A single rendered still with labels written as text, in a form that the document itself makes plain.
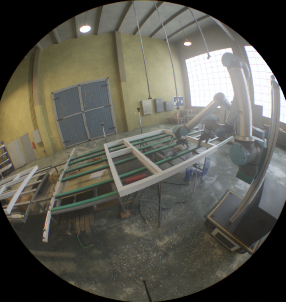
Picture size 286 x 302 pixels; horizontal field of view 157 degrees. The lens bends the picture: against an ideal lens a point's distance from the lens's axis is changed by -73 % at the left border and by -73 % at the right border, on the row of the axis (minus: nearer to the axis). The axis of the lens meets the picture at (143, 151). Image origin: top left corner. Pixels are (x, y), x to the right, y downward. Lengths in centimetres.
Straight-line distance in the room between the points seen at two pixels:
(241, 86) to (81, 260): 238
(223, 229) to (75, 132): 770
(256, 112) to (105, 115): 966
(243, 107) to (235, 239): 131
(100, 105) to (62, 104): 265
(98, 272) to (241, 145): 193
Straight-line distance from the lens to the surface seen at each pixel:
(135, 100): 781
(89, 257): 180
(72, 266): 195
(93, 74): 781
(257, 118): 770
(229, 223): 154
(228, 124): 100
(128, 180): 145
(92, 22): 901
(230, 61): 78
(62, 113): 755
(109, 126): 725
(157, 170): 104
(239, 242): 152
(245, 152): 69
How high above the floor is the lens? 154
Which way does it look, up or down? 24 degrees down
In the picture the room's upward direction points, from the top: 8 degrees counter-clockwise
